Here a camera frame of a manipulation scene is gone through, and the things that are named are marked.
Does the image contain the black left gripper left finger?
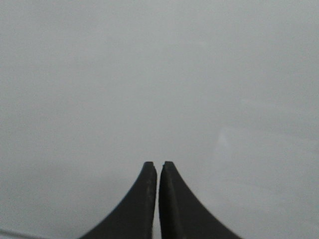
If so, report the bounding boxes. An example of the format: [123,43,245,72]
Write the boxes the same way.
[81,162,157,239]

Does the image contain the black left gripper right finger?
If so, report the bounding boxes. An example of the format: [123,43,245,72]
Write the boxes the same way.
[159,161,239,239]

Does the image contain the white whiteboard with aluminium frame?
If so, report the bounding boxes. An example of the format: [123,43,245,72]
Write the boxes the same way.
[0,0,319,239]

